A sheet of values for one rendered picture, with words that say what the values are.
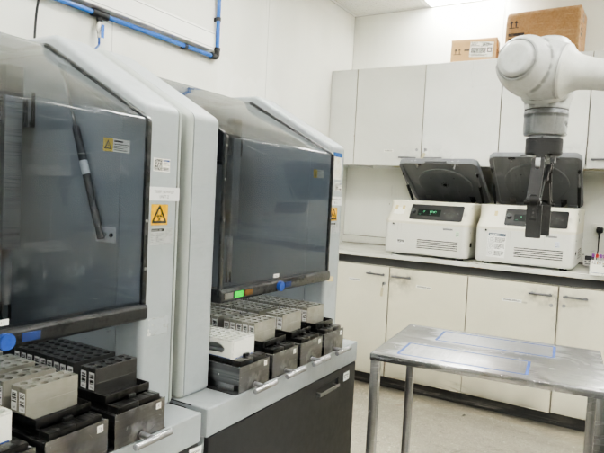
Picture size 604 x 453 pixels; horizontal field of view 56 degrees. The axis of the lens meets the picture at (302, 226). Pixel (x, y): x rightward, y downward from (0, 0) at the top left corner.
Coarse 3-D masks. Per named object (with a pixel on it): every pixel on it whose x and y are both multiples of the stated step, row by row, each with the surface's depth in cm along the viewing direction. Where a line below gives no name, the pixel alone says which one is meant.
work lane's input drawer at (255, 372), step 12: (216, 360) 151; (228, 360) 149; (240, 360) 148; (252, 360) 151; (264, 360) 155; (216, 372) 149; (228, 372) 147; (240, 372) 146; (252, 372) 150; (264, 372) 155; (240, 384) 146; (252, 384) 151; (264, 384) 150; (276, 384) 153
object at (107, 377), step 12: (120, 360) 122; (132, 360) 124; (96, 372) 115; (108, 372) 118; (120, 372) 121; (132, 372) 124; (96, 384) 116; (108, 384) 118; (120, 384) 121; (132, 384) 124
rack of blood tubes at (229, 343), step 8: (216, 328) 161; (224, 328) 162; (216, 336) 152; (224, 336) 153; (232, 336) 153; (240, 336) 154; (248, 336) 154; (216, 344) 164; (224, 344) 150; (232, 344) 149; (240, 344) 151; (248, 344) 154; (216, 352) 151; (224, 352) 150; (232, 352) 149; (240, 352) 151
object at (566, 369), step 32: (384, 352) 161; (416, 352) 163; (448, 352) 165; (480, 352) 167; (512, 352) 169; (544, 352) 170; (576, 352) 172; (512, 384) 145; (544, 384) 142; (576, 384) 141
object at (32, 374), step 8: (48, 368) 115; (16, 376) 109; (24, 376) 109; (32, 376) 111; (40, 376) 112; (0, 384) 106; (8, 384) 106; (0, 392) 106; (8, 392) 107; (0, 400) 106; (8, 400) 107; (8, 408) 107
